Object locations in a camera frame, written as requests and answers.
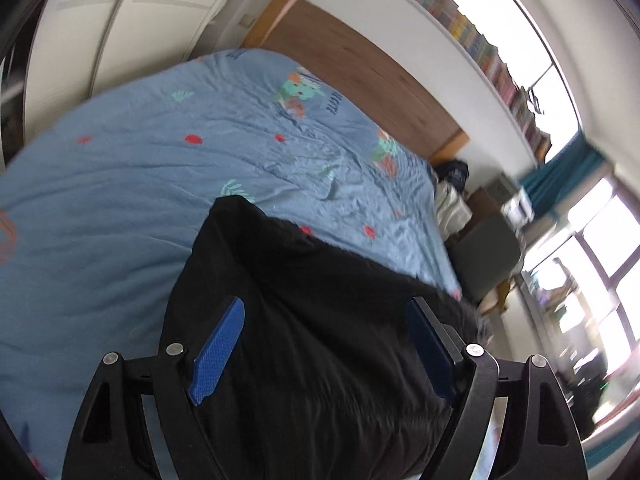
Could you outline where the black backpack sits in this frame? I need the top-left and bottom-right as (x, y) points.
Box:
(435, 158), (470, 194)

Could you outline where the row of books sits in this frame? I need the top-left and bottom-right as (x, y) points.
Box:
(413, 0), (554, 164)

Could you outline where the right teal curtain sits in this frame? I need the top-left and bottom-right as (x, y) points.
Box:
(518, 132), (608, 220)

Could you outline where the white cloth pile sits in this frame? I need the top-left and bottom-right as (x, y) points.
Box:
(434, 181), (472, 240)

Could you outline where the blue printed bed sheet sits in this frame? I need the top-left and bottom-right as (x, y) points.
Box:
(1, 50), (460, 478)

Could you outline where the grey office chair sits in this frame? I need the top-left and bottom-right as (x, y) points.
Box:
(448, 212), (523, 304)

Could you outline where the white printer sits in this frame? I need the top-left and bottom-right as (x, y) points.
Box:
(485, 174), (535, 230)

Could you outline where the black puffer jacket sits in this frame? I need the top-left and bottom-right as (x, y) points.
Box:
(160, 197), (487, 479)

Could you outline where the wooden headboard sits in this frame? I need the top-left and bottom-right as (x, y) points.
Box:
(242, 0), (470, 166)

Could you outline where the white wardrobe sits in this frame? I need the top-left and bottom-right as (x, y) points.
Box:
(23, 0), (228, 142)

